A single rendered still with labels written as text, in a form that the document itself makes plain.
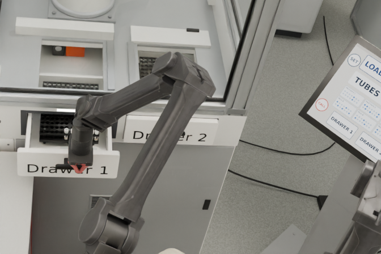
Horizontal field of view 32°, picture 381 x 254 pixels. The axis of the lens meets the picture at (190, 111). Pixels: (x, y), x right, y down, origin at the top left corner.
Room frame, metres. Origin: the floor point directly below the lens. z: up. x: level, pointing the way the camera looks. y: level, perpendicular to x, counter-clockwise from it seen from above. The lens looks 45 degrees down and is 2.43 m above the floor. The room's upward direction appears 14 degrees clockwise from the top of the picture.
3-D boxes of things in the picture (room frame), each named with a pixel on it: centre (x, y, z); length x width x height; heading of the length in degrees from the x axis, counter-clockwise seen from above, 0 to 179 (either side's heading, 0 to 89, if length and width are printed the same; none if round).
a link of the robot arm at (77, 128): (1.20, 0.27, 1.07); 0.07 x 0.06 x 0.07; 9
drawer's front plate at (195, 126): (1.45, 0.05, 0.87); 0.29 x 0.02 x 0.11; 106
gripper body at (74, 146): (1.20, 0.27, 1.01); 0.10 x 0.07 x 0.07; 16
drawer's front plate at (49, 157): (1.22, 0.31, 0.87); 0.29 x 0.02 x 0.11; 106
